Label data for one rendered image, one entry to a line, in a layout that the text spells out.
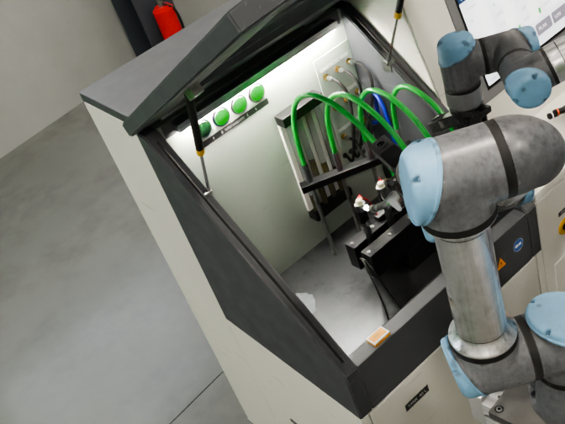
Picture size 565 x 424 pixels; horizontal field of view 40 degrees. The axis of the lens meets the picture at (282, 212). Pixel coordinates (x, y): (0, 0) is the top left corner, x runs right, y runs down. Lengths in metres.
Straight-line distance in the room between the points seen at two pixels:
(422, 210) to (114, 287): 3.02
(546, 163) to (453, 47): 0.52
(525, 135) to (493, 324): 0.35
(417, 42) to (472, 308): 0.98
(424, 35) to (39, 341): 2.54
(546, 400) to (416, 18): 1.03
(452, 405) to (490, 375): 0.82
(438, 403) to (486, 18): 1.04
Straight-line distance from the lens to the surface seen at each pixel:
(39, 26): 5.79
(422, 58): 2.12
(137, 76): 2.11
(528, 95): 1.51
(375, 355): 1.86
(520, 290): 2.23
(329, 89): 2.22
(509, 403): 1.60
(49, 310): 4.12
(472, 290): 1.26
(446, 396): 2.17
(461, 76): 1.63
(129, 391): 3.46
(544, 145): 1.14
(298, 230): 2.30
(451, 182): 1.10
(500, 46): 1.62
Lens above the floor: 2.31
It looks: 35 degrees down
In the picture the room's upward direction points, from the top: 21 degrees counter-clockwise
